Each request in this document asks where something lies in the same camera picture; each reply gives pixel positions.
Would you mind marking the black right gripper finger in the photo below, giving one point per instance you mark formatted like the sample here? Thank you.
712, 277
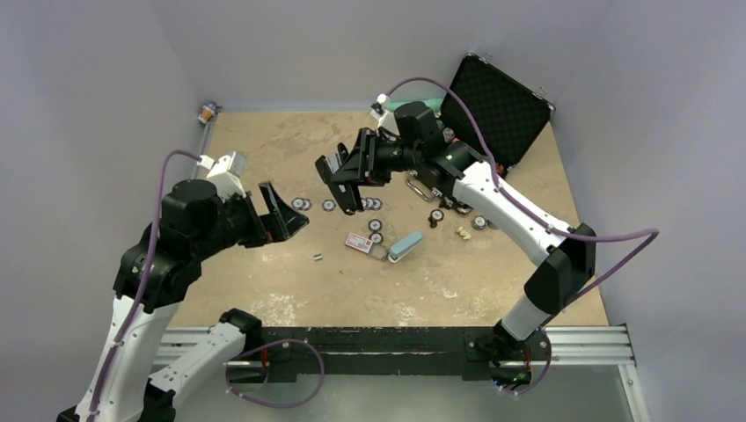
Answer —
347, 194
342, 165

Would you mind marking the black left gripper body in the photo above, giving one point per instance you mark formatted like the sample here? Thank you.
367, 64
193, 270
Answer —
251, 228

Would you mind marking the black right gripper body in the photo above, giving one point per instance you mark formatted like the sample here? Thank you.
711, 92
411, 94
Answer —
377, 149

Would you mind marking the black stapler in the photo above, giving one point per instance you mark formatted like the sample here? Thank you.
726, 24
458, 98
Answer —
343, 183

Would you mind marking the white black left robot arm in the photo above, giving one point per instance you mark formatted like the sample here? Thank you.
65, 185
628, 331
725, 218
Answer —
153, 279

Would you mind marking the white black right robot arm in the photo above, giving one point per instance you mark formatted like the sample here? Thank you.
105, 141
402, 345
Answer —
410, 139

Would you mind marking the light blue stapler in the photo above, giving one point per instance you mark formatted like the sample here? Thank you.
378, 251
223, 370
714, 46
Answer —
404, 246

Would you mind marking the poker chip row right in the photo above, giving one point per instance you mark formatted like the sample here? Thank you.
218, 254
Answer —
304, 204

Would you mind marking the poker chip above box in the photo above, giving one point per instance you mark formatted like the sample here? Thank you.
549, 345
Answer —
375, 225

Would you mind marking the poker chip near box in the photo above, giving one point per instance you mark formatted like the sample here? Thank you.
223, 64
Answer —
376, 237

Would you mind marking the mint green tube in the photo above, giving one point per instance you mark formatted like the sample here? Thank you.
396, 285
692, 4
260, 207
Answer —
433, 103

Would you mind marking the cream chess piece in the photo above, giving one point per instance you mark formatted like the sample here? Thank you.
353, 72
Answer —
463, 233

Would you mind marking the black poker chip case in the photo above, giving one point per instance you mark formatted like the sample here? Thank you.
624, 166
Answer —
491, 110

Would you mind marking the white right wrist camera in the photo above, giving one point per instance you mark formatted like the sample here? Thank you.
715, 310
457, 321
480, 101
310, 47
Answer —
386, 120

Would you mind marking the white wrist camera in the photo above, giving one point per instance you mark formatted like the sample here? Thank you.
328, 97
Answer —
224, 173
386, 120

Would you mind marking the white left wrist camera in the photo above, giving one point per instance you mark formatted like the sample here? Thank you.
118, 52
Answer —
224, 173

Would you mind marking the aluminium frame rail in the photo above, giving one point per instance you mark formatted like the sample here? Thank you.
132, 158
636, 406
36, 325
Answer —
583, 346

